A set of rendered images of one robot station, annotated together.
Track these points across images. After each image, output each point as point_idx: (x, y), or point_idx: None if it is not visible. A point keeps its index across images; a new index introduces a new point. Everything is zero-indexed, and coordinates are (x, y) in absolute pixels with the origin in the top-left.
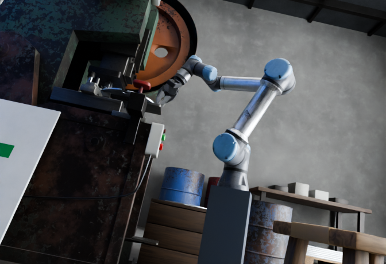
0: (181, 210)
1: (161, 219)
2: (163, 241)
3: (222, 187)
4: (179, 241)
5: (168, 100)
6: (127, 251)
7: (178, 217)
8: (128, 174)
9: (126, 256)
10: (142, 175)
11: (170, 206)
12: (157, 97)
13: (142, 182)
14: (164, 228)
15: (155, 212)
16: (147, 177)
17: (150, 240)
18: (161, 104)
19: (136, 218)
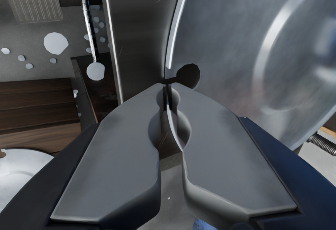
0: (6, 126)
1: (49, 108)
2: (36, 94)
3: None
4: (5, 100)
5: (83, 155)
6: (81, 61)
7: (11, 118)
8: None
9: (80, 59)
10: (109, 109)
11: (33, 124)
12: (217, 107)
13: (101, 104)
14: (39, 103)
15: (63, 112)
16: (97, 112)
17: None
18: (141, 92)
19: (85, 77)
